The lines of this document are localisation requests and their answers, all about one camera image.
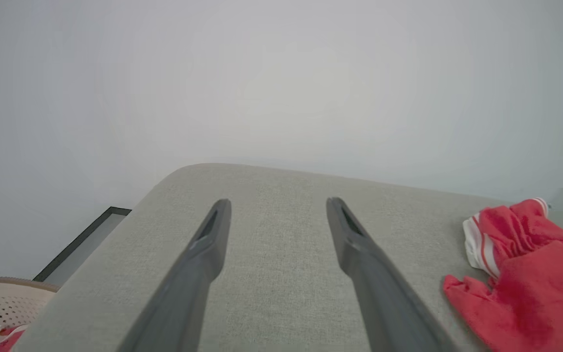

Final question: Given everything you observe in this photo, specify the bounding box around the beige perforated laundry basket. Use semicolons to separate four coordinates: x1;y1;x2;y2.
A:
0;277;60;352

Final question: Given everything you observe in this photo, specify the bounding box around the red and white jersey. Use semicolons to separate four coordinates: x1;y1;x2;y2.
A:
443;197;563;352

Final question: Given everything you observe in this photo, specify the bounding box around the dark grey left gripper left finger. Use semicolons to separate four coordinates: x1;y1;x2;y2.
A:
118;198;232;352

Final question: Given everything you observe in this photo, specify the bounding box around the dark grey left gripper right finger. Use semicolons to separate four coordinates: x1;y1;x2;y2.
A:
326;197;458;352

